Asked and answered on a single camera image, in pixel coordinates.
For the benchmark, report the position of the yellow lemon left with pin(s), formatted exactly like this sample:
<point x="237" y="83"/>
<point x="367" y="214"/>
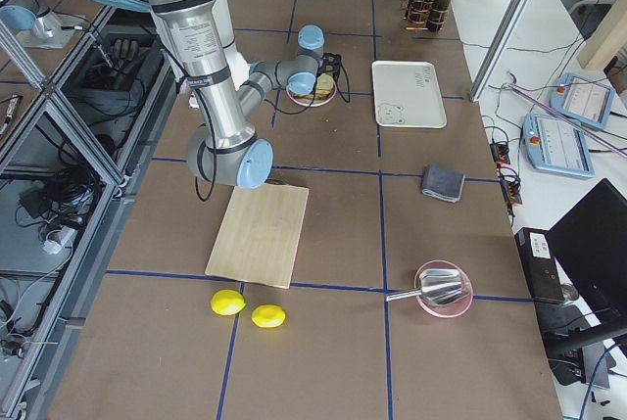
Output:
<point x="227" y="302"/>

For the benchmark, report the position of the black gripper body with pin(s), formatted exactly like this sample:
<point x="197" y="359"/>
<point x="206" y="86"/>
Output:
<point x="325" y="69"/>

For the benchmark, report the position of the yellow lemon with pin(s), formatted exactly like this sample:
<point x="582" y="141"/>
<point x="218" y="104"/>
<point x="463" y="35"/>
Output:
<point x="268" y="316"/>
<point x="227" y="302"/>

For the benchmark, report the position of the copper wire bottle rack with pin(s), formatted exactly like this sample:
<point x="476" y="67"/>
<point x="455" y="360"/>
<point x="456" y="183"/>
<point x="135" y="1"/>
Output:
<point x="424" y="15"/>

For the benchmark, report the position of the wooden cutting board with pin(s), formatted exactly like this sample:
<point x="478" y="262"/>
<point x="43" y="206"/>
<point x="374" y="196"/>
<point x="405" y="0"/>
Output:
<point x="258" y="238"/>

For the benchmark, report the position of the black computer box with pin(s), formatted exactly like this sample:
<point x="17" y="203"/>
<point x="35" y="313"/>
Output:
<point x="539" y="266"/>

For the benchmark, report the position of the yellow lemon right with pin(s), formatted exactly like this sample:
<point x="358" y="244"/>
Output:
<point x="268" y="316"/>

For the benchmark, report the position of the white bear tray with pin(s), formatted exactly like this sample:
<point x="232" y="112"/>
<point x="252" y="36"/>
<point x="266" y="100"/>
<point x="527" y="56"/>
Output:
<point x="407" y="94"/>

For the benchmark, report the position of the blue teach pendant near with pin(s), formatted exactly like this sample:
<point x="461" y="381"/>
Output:
<point x="554" y="146"/>

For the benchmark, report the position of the black monitor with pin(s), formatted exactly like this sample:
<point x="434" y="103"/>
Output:
<point x="589" y="243"/>

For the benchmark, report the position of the aluminium frame post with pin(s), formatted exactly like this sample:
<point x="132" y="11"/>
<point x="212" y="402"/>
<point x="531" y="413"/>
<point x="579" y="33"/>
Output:
<point x="512" y="15"/>

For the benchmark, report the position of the grey folded cloth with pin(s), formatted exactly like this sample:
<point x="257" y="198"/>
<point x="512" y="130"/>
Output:
<point x="442" y="184"/>

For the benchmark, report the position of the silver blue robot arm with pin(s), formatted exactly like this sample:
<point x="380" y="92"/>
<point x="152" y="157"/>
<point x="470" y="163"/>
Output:
<point x="226" y="149"/>

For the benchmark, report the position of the pink bowl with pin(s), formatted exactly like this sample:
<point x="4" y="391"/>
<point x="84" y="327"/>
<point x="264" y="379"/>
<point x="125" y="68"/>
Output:
<point x="450" y="310"/>

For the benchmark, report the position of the metal scoop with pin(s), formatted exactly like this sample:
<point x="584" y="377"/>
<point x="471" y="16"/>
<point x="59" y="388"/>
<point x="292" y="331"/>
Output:
<point x="435" y="286"/>

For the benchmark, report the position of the white round plate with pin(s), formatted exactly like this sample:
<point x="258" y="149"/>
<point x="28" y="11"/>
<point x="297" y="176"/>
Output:
<point x="307" y="100"/>

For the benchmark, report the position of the bread slice top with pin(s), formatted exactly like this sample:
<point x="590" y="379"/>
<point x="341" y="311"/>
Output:
<point x="325" y="87"/>

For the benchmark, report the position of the blue teach pendant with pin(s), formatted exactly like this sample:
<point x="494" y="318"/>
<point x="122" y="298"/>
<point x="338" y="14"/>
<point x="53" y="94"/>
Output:
<point x="554" y="146"/>
<point x="583" y="99"/>

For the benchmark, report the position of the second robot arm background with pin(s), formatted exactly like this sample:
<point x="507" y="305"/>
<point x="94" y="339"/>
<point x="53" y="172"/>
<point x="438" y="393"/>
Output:
<point x="36" y="24"/>

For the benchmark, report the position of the pink white stick tool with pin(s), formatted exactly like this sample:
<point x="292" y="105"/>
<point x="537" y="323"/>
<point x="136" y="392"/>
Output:
<point x="556" y="113"/>

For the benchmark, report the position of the blue teach pendant far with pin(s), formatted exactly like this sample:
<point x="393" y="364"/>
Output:
<point x="583" y="99"/>

